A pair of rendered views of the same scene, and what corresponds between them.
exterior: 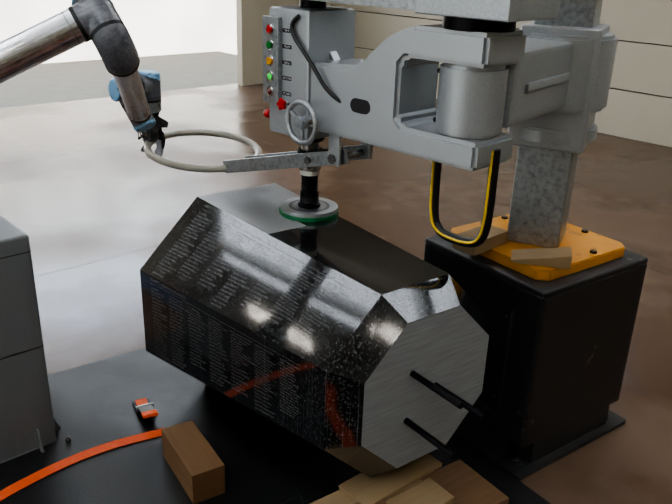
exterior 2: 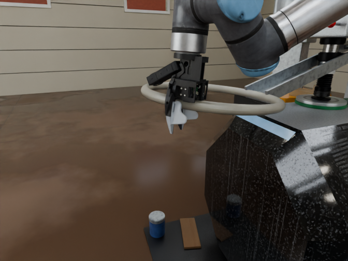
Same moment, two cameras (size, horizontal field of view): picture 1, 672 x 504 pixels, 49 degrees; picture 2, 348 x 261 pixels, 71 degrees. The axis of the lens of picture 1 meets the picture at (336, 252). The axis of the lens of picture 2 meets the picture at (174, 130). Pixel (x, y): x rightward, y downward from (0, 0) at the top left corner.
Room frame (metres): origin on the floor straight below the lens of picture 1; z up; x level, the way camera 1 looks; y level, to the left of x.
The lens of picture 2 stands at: (2.87, 1.42, 1.15)
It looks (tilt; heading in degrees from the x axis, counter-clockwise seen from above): 20 degrees down; 288
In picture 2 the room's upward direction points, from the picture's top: straight up
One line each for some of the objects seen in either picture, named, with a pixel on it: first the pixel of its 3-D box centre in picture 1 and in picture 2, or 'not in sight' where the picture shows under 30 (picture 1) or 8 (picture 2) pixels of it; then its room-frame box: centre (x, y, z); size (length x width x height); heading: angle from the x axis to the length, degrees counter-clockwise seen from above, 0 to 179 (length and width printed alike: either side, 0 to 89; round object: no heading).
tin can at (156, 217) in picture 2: not in sight; (157, 223); (3.35, 0.27, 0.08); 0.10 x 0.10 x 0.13
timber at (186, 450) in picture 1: (192, 460); not in sight; (2.12, 0.48, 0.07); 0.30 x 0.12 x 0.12; 33
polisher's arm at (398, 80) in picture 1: (395, 98); not in sight; (2.27, -0.17, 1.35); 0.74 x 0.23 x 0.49; 46
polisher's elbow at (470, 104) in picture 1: (470, 98); not in sight; (2.10, -0.37, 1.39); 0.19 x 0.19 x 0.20
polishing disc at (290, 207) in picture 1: (309, 206); (320, 100); (2.56, 0.10, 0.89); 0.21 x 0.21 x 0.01
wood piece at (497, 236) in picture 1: (480, 239); (305, 93); (2.51, -0.53, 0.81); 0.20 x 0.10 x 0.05; 134
